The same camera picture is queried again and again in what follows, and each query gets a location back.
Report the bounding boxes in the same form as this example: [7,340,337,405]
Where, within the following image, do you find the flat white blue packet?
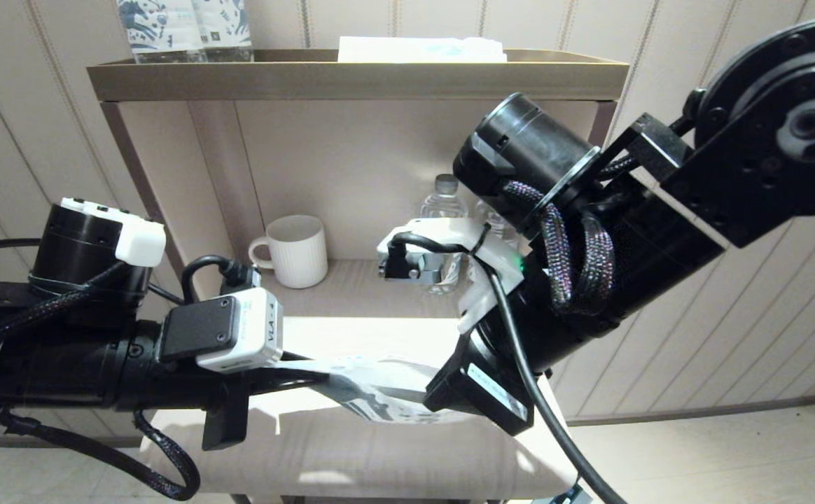
[337,37,508,64]

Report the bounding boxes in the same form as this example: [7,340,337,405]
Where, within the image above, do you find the black right camera cable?
[388,232,627,504]

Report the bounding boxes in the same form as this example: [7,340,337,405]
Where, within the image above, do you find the white blue horse print bag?
[274,356,480,426]

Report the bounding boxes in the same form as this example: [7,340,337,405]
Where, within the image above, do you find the braided arm cable sleeve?
[501,179,616,317]
[0,408,202,502]

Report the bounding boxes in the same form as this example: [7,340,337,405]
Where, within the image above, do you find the clear water bottle black cap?
[418,174,466,296]
[474,199,518,240]

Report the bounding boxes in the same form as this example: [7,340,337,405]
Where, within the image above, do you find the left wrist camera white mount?
[159,287,284,374]

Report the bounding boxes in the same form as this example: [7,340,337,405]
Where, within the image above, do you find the braided right arm cable sleeve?
[501,179,616,317]

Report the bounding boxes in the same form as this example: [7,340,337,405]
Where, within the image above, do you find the patterned bags on top shelf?
[117,0,207,65]

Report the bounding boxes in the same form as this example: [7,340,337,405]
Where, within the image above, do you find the black left camera cable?
[181,253,263,303]

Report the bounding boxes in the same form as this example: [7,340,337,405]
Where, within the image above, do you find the beige wooden shelf cabinet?
[88,49,629,504]

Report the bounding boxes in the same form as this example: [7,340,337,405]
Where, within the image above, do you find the braided left arm cable sleeve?
[0,408,202,502]

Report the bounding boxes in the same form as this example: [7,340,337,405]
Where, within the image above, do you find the white ribbed mug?
[249,214,329,290]

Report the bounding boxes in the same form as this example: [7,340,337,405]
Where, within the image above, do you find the black camera cable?
[181,253,263,303]
[388,232,627,504]

